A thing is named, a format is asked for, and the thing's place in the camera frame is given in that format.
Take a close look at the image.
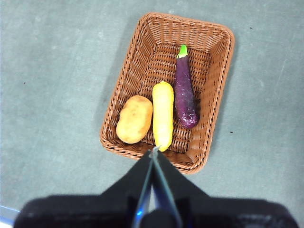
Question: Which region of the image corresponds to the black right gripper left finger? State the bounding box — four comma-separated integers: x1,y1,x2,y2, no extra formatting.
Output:
14,150,154,228

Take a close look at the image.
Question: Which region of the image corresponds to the purple eggplant with green stem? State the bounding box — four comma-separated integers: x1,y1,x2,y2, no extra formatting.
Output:
174,44,199,129

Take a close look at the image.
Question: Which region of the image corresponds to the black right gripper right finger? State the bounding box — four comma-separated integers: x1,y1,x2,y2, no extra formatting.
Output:
155,152,299,228

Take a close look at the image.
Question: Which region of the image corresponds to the brown potato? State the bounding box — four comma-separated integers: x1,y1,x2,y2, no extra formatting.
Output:
116,95,154,144

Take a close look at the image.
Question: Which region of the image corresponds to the brown woven wicker basket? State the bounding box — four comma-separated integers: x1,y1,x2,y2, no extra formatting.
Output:
99,12,236,175

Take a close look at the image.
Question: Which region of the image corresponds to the yellow corn cob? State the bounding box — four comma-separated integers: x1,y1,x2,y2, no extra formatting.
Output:
152,81,175,152

